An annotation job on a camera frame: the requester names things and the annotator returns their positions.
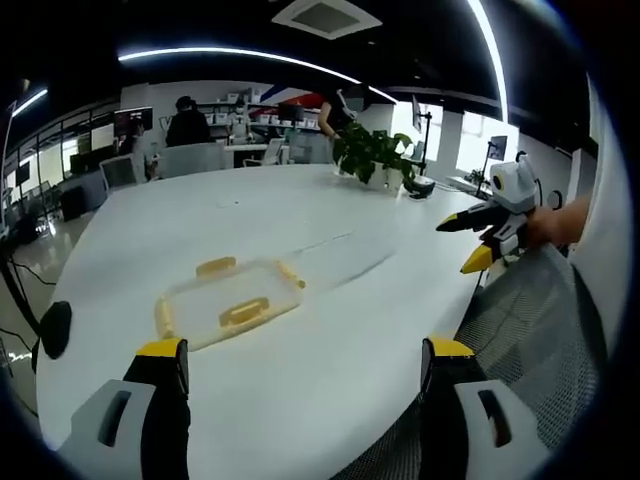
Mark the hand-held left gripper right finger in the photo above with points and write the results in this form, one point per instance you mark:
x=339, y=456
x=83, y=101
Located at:
x=495, y=430

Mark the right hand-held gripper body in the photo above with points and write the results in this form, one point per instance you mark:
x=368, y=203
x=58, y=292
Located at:
x=517, y=187

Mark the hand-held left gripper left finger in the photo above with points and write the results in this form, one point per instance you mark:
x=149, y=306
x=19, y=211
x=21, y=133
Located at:
x=120, y=425

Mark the clear container with yellow buckles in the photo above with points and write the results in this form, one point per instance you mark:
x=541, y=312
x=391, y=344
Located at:
x=235, y=302

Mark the person's right hand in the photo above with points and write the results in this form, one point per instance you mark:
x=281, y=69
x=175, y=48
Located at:
x=540, y=227

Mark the black monitor stand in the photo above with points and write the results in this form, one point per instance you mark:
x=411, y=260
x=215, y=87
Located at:
x=422, y=187

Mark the grey mesh office chair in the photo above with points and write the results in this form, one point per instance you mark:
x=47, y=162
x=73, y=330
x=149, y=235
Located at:
x=540, y=320

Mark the person's white shirt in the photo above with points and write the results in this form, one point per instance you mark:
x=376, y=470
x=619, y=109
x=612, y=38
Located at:
x=607, y=225

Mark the black office chair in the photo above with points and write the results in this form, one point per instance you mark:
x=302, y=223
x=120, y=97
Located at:
x=56, y=327

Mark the green potted plant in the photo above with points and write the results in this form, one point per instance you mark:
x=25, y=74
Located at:
x=372, y=152

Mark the ceiling light strip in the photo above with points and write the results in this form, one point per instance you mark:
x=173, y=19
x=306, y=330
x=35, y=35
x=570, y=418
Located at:
x=495, y=55
x=240, y=52

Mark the white office chair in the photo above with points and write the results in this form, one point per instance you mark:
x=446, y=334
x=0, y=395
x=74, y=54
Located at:
x=270, y=152
x=192, y=160
x=120, y=172

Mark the shelf with white boxes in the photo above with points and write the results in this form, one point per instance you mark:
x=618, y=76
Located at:
x=270, y=117

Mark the ceiling air vent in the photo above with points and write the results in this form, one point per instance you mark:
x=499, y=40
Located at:
x=327, y=17

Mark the dark wall monitor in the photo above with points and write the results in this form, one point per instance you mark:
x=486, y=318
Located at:
x=132, y=120

